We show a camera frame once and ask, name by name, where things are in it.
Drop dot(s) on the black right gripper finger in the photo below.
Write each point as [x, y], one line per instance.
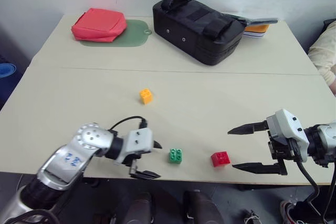
[262, 168]
[249, 129]

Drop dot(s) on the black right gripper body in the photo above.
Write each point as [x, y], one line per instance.
[282, 149]

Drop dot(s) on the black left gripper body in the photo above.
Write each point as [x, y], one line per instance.
[134, 159]

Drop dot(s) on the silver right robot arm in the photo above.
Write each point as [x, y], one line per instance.
[324, 140]

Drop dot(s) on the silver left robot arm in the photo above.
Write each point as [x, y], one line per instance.
[65, 155]

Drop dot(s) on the green toy brick cube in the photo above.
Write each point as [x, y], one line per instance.
[176, 155]

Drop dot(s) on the dark rounded shape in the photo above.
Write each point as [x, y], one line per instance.
[139, 208]
[202, 207]

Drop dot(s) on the red toy brick cube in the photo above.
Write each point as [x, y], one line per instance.
[220, 159]

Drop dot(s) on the orange toy brick cube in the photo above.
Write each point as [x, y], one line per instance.
[145, 96]

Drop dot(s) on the white and red sneaker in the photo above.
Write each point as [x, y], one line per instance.
[288, 212]

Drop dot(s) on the orange and white box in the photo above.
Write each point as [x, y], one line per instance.
[258, 31]

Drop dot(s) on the person in beige clothing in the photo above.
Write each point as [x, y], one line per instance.
[324, 51]

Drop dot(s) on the black padded carry bag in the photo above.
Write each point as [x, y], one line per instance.
[197, 30]

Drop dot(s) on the green cutting mat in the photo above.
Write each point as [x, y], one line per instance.
[131, 35]

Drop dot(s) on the red fabric pouch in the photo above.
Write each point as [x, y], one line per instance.
[98, 24]

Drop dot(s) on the blue round object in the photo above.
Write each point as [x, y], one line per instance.
[6, 70]

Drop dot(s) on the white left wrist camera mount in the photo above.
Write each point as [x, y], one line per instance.
[139, 140]

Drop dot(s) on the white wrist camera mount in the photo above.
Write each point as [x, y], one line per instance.
[139, 140]
[287, 124]

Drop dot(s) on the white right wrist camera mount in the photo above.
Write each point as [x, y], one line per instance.
[287, 124]

